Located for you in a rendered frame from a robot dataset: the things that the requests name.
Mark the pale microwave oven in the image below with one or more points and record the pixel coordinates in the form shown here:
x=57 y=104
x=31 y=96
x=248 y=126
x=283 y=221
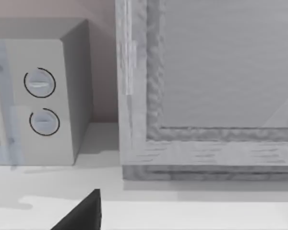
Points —
x=50 y=100

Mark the pale round microwave knob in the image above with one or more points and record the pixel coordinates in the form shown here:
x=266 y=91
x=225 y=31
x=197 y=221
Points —
x=44 y=121
x=39 y=82

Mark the grey wooden cabinet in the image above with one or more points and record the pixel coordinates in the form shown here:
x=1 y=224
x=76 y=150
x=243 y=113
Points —
x=206 y=95

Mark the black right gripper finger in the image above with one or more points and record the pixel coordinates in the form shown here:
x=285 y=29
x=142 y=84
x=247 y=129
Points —
x=86 y=213

